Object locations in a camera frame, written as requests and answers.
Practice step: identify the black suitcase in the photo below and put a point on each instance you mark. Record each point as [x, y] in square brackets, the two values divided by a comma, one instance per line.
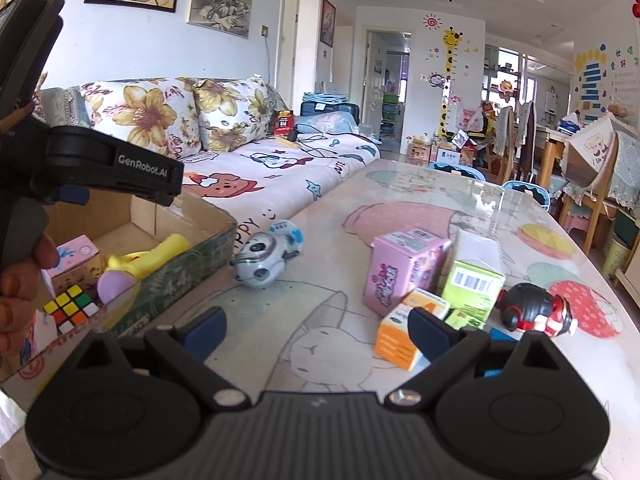
[345, 112]

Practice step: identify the green box with barcode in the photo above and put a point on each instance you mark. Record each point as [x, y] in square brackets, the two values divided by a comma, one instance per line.
[472, 285]

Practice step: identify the yellow stick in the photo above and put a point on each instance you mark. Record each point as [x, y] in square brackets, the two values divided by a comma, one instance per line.
[287, 141]

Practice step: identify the black red toy figure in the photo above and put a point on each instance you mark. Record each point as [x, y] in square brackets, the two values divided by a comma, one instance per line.
[530, 310]

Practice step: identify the small red framed picture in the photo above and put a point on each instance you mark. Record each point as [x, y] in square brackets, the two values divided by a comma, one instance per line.
[328, 22]

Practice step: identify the green trash can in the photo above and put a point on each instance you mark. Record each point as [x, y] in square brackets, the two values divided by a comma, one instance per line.
[616, 260]

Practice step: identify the person's left hand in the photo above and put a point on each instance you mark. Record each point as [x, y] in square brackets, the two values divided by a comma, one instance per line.
[17, 305]

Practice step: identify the framed portrait drawing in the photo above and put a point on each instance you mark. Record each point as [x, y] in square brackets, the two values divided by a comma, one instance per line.
[220, 0]

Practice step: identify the pink plastic stool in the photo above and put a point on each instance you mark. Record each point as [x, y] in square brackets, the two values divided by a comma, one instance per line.
[575, 223]

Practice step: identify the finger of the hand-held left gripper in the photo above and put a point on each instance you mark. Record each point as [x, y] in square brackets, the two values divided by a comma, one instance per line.
[76, 196]

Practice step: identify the pink toy appliance box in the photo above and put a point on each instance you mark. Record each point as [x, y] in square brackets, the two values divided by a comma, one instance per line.
[400, 270]

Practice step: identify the cardboard box green sides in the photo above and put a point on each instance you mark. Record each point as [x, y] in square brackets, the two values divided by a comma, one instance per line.
[180, 270]

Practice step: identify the small orange white box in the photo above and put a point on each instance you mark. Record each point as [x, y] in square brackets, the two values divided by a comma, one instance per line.
[395, 335]

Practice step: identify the colourful puzzle cube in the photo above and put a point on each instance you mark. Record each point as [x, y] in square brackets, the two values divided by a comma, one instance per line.
[70, 310]

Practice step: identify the wooden chair with lace cover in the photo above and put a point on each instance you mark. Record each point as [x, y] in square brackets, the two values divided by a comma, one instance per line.
[600, 170]

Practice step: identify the floral pillow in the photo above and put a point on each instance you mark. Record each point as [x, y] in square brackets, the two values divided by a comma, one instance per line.
[230, 110]
[145, 115]

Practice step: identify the pale pink cardboard box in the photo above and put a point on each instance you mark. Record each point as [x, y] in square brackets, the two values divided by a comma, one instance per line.
[75, 260]

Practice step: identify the black charger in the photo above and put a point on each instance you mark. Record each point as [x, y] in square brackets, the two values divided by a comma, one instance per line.
[292, 135]

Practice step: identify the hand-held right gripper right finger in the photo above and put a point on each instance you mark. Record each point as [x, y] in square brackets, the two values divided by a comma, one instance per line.
[430, 332]

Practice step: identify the wooden dining table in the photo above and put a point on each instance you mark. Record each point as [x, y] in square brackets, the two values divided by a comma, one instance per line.
[552, 145]

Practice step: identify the small blue toy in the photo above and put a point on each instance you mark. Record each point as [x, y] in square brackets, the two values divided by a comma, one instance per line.
[502, 334]

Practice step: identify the giraffe height wall sticker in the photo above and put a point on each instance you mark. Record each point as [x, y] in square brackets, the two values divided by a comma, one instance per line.
[448, 80]

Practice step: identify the yellow toy with purple ball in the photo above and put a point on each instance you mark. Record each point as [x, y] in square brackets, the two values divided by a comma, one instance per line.
[145, 260]

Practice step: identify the white blue panda robot toy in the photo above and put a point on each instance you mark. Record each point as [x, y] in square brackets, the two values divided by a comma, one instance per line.
[265, 260]

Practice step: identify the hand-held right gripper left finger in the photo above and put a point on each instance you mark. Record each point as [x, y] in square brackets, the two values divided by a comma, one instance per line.
[205, 332]

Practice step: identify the red snack packet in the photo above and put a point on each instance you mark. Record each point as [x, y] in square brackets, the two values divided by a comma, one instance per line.
[283, 122]

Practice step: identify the folded blue cloth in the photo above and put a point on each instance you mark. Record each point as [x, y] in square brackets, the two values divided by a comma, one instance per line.
[325, 98]

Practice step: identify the grey lace sofa cover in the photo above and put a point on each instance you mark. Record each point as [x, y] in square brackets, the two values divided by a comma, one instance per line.
[65, 105]

